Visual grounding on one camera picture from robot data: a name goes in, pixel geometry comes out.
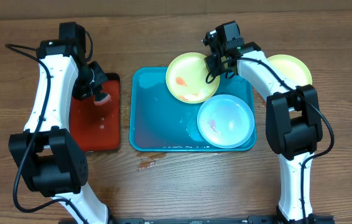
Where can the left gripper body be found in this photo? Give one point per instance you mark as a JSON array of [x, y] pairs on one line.
[[91, 83]]

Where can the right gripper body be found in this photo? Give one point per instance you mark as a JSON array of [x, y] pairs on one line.
[[217, 66]]

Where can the dark sponge with orange base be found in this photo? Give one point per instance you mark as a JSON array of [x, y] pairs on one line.
[[101, 98]]

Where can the green plate back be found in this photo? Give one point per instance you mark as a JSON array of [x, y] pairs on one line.
[[186, 78]]

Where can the green plate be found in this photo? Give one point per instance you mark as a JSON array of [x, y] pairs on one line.
[[292, 68], [186, 78]]

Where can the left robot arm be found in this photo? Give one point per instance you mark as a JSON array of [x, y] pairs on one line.
[[51, 166]]

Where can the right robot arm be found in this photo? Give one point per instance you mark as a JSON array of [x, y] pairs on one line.
[[293, 119]]

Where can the red and black tray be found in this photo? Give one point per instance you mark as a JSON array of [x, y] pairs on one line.
[[95, 127]]

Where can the blue plastic tray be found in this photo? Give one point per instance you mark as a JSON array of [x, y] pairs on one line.
[[158, 121]]

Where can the light blue plate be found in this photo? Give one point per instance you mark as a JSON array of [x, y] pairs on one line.
[[225, 121]]

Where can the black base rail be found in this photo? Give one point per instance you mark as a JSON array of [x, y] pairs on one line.
[[252, 219]]

